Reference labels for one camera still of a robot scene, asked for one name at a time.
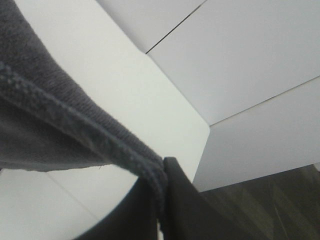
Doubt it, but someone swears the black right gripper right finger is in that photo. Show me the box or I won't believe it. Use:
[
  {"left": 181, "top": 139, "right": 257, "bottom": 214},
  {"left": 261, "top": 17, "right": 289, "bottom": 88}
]
[{"left": 163, "top": 157, "right": 275, "bottom": 240}]

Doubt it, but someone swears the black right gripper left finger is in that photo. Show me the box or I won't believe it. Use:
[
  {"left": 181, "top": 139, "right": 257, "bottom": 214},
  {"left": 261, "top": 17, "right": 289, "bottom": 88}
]
[{"left": 77, "top": 179, "right": 158, "bottom": 240}]

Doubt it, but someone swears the dark navy towel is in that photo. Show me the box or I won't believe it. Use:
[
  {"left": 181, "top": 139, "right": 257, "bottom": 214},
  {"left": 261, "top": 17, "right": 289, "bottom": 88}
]
[{"left": 0, "top": 0, "right": 168, "bottom": 218}]

